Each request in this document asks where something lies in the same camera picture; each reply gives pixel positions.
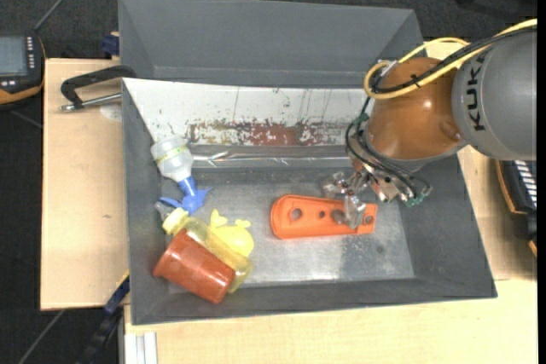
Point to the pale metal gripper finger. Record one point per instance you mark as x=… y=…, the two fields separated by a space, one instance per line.
x=339 y=184
x=355 y=209

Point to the orange flat tool with holes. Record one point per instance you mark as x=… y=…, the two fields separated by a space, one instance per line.
x=298 y=223

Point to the yellow toy whale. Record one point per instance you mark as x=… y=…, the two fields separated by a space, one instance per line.
x=234 y=236

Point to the grey metal bin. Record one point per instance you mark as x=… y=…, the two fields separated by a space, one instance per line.
x=264 y=38

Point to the white spray bottle blue trigger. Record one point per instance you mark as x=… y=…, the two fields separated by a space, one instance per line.
x=172 y=160

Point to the red plastic cup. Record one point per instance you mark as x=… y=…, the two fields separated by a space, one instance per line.
x=192 y=266

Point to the pale wood flat board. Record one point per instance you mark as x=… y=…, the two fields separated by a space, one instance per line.
x=81 y=183

